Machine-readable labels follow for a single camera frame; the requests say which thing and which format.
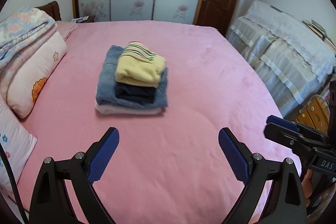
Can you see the pink cartoon pillow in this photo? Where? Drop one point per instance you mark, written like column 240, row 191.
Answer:
column 26, row 74

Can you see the right human hand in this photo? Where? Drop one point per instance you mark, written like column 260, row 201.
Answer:
column 307, row 186

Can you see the white flower pillow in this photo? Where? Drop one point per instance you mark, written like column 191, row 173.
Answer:
column 16, row 141

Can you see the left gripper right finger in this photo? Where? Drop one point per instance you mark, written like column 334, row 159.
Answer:
column 233, row 152

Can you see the dark navy folded garment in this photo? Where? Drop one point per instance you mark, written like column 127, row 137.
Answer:
column 139, row 94

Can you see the blue denim folded garment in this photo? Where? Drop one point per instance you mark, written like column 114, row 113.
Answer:
column 106, row 94

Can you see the bookshelf with books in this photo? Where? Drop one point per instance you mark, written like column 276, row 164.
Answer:
column 319, row 31

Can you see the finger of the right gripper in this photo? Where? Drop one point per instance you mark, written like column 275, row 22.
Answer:
column 285, row 134
column 282, row 121

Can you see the dark wooden headboard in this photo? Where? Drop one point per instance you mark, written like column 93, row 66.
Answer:
column 52, row 9

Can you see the yellow striped knit cardigan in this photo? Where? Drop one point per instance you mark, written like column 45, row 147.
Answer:
column 139, row 66

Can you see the floral folded quilt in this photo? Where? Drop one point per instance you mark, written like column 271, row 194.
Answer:
column 21, row 29

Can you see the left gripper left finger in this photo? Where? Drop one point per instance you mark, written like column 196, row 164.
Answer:
column 100, row 153

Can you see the light pink folded garment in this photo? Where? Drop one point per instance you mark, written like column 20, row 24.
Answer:
column 110, row 109

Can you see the pink bed blanket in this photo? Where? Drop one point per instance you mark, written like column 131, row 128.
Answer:
column 167, row 168

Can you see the wooden drawer cabinet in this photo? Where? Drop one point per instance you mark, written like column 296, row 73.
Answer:
column 315, row 114

